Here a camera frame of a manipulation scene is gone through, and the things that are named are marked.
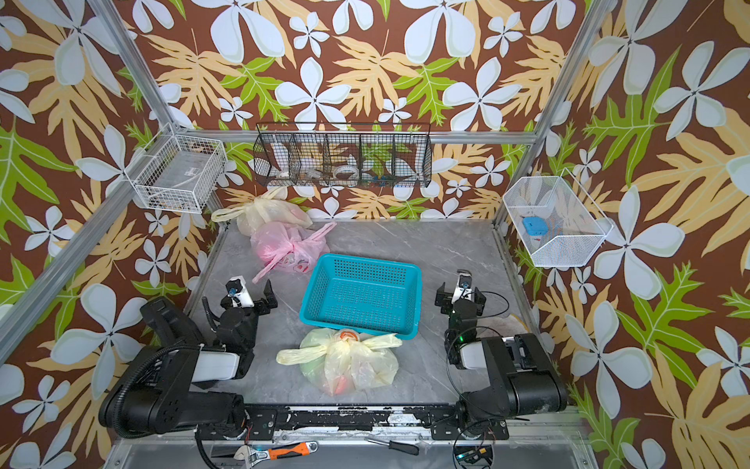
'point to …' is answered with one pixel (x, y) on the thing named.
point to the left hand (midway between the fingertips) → (253, 281)
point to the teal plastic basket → (370, 296)
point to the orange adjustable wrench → (256, 456)
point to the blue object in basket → (535, 226)
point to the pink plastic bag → (289, 248)
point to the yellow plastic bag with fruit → (342, 362)
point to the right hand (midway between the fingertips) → (459, 285)
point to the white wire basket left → (178, 173)
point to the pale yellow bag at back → (265, 208)
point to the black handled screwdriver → (409, 448)
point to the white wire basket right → (558, 222)
